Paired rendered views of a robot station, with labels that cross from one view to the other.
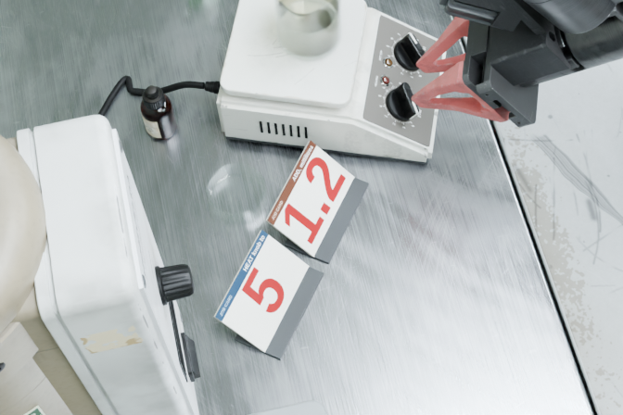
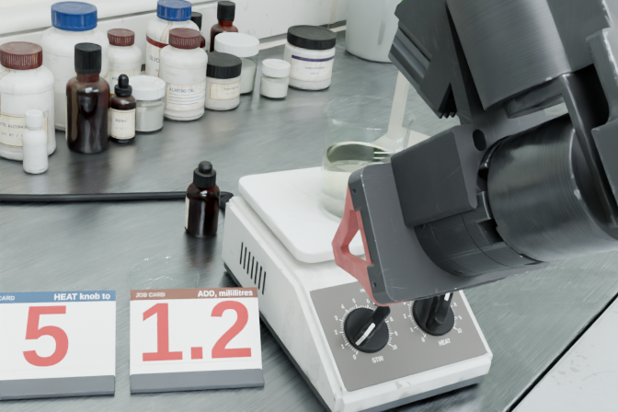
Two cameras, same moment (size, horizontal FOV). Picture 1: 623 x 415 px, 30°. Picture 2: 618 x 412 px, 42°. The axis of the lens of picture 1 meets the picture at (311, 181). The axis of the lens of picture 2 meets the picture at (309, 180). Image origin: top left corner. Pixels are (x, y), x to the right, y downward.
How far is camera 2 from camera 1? 0.72 m
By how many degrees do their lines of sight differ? 46
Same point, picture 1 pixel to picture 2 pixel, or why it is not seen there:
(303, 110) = (272, 246)
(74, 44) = (236, 166)
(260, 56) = (296, 188)
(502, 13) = (433, 59)
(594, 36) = (526, 149)
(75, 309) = not seen: outside the picture
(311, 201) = (190, 329)
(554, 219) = not seen: outside the picture
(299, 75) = (302, 215)
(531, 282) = not seen: outside the picture
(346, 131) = (288, 298)
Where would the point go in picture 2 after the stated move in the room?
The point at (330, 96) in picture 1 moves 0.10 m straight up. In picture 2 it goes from (299, 240) to (317, 108)
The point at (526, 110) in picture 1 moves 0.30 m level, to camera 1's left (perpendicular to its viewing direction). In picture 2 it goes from (394, 269) to (88, 62)
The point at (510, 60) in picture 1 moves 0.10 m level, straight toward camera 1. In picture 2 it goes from (409, 154) to (198, 169)
